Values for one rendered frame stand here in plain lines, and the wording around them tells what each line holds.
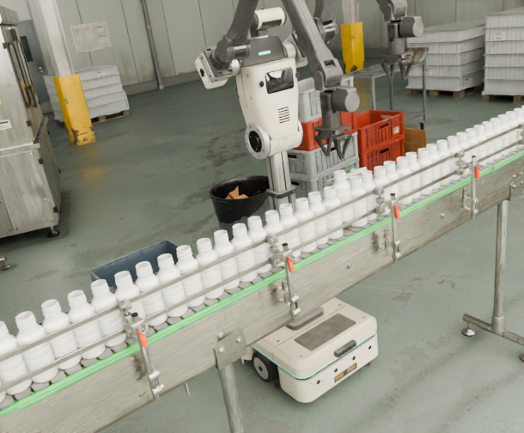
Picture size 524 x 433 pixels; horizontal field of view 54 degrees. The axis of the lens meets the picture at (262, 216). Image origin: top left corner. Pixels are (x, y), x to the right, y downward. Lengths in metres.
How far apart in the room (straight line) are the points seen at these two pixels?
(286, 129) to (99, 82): 8.86
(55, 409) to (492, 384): 1.94
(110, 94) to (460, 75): 6.51
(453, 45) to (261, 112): 6.59
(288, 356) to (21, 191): 3.25
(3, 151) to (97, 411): 3.74
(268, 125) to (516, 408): 1.59
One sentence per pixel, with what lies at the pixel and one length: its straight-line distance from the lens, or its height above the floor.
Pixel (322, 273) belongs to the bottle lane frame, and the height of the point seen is 0.93.
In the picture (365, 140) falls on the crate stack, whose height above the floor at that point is 0.55.
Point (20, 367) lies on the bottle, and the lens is 1.30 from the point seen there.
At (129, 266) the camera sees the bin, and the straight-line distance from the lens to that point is 1.97.
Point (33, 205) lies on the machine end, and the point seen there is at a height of 0.34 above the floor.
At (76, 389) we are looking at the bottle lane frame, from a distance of 1.33.
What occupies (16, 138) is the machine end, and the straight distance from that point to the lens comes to 4.91.
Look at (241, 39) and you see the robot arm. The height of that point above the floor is 1.62.
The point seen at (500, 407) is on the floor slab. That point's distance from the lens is 2.58.
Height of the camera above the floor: 1.72
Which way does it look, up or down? 22 degrees down
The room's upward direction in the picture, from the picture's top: 8 degrees counter-clockwise
